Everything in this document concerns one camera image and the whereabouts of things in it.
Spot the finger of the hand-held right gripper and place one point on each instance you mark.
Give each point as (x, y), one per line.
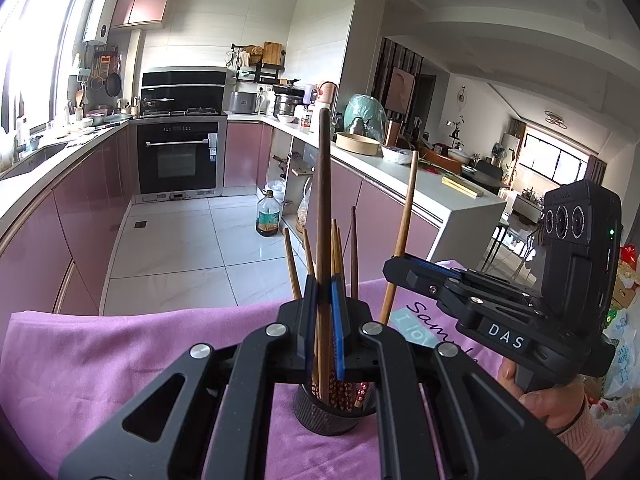
(415, 275)
(435, 265)

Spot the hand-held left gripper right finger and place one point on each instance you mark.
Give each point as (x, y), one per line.
(339, 325)

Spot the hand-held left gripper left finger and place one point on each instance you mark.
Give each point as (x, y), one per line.
(311, 320)

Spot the light wooden chopstick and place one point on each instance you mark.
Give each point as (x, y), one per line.
(400, 237)

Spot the bunch of wooden chopsticks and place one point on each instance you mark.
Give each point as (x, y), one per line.
(354, 260)

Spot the black mesh utensil holder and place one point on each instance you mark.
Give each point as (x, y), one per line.
(320, 417)

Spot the dark brown chopstick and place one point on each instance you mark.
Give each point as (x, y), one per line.
(324, 185)

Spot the person's right forearm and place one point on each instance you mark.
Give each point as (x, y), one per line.
(590, 440)

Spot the person's right hand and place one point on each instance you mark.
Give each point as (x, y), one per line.
(555, 405)

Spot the yellow flat box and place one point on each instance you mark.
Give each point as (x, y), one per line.
(462, 186)

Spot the printed plastic bag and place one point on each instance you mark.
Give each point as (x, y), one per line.
(622, 355)

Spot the black dining chair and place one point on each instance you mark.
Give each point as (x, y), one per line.
(489, 170)

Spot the large plastic oil bottle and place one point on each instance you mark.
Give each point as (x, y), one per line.
(268, 217)

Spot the living room window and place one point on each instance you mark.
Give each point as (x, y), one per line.
(555, 157)

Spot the white plastic bag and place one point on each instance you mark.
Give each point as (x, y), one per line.
(399, 156)

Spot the beige round basin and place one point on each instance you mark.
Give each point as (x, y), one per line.
(357, 144)

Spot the green mesh food cover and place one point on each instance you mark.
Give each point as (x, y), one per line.
(367, 110)

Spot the pink base cabinets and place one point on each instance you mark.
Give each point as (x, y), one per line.
(245, 155)
(75, 210)

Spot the pink flowered tablecloth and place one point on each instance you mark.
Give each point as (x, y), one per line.
(125, 350)

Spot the pink thermos jug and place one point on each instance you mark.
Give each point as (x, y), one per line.
(326, 95)

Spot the white bowl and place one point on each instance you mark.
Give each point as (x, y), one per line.
(286, 119)

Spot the black built-in oven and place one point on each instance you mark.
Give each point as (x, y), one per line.
(175, 160)

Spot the steel steamer pot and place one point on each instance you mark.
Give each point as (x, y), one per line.
(287, 105)

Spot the silver countertop appliance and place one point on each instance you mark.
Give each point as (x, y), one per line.
(243, 102)

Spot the gas hob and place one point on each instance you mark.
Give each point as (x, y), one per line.
(200, 111)

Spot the wooden cutting board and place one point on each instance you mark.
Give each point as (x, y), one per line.
(271, 52)

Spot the black range hood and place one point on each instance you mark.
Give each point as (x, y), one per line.
(182, 87)

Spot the hanging black frying pan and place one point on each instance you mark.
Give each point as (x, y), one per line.
(113, 85)

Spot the kitchen sink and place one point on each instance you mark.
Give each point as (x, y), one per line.
(35, 157)

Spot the kitchen window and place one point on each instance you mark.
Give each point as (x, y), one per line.
(30, 35)

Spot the wall clock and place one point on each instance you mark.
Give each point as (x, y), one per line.
(462, 98)

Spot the framed wall painting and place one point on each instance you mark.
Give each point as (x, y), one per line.
(402, 90)

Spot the black wall shelf rack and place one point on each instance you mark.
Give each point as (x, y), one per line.
(260, 74)

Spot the pink wall cabinet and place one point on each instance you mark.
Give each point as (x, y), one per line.
(142, 2)

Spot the white wall water heater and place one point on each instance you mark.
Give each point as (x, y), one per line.
(100, 14)

